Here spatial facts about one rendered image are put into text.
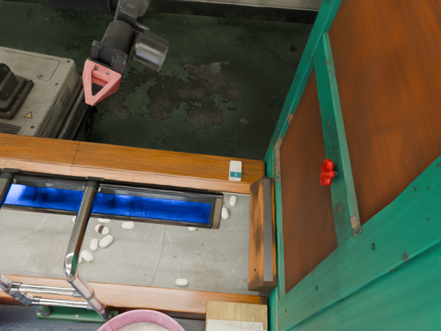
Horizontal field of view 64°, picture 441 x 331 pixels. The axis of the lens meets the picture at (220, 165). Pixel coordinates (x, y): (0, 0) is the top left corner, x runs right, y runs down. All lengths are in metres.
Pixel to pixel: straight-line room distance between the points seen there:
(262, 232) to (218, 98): 1.52
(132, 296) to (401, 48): 0.78
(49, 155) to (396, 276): 0.99
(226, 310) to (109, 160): 0.55
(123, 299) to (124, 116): 1.45
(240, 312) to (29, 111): 1.21
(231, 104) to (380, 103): 1.85
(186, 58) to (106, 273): 1.85
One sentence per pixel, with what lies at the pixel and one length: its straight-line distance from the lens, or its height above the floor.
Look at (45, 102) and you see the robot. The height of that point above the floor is 0.47.
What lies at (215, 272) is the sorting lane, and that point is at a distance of 1.00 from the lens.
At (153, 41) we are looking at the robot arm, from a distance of 0.79.
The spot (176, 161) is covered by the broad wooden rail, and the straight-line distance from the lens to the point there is 1.11.
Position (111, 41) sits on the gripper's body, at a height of 1.23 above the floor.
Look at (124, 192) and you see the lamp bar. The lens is 0.68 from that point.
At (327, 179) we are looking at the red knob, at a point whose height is 1.25.
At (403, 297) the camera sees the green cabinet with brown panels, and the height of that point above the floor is 1.34.
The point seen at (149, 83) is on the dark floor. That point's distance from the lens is 2.41.
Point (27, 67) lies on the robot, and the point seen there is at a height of 0.47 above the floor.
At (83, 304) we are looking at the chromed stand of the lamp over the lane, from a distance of 0.89.
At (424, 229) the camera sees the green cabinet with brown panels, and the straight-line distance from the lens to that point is 0.38.
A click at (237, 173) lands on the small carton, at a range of 1.08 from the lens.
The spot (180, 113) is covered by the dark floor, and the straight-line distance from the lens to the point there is 2.23.
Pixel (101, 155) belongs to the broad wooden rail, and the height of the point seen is 0.76.
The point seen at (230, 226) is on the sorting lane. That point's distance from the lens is 1.05.
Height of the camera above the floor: 1.70
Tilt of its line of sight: 57 degrees down
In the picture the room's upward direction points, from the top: 11 degrees clockwise
